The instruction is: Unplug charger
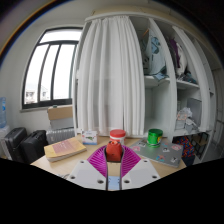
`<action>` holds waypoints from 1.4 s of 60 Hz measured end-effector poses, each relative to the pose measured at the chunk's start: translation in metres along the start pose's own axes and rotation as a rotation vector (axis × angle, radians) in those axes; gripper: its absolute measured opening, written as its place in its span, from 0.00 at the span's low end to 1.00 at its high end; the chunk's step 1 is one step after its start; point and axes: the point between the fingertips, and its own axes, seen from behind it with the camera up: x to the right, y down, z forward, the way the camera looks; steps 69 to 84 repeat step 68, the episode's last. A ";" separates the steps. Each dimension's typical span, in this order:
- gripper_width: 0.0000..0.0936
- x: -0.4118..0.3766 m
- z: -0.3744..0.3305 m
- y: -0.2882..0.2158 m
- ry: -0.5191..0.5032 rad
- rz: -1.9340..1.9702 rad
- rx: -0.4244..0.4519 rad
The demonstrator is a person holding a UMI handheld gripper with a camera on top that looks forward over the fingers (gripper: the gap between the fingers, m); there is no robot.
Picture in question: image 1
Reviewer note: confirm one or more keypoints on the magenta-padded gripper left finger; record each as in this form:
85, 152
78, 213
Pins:
85, 173

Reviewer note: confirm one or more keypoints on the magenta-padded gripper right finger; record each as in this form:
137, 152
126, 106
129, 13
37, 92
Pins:
141, 173

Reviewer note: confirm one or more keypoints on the grey laptop with stickers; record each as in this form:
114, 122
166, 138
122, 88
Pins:
160, 153

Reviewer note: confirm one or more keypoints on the tan book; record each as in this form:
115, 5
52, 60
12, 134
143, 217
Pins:
65, 148

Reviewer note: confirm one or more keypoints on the small white printed box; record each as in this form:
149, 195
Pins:
89, 137

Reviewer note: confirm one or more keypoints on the green cup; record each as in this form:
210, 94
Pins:
155, 137

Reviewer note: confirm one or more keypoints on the white radiator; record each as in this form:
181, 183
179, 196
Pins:
60, 136

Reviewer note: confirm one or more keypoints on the white jar with red lid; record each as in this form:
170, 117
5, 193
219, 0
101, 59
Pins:
118, 135

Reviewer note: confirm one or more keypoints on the colourful patterned bag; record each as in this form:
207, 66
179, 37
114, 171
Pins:
186, 146

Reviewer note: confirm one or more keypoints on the black suitcase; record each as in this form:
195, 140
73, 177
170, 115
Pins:
33, 146
13, 141

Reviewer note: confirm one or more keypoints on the cardboard box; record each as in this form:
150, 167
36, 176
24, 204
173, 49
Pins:
60, 116

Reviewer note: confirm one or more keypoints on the white curtain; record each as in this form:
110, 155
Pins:
110, 76

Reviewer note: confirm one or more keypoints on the white shelf unit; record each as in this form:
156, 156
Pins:
186, 83

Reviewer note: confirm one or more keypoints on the blue water bottle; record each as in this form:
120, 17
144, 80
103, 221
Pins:
2, 113

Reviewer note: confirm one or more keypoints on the black-framed window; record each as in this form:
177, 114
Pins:
50, 70

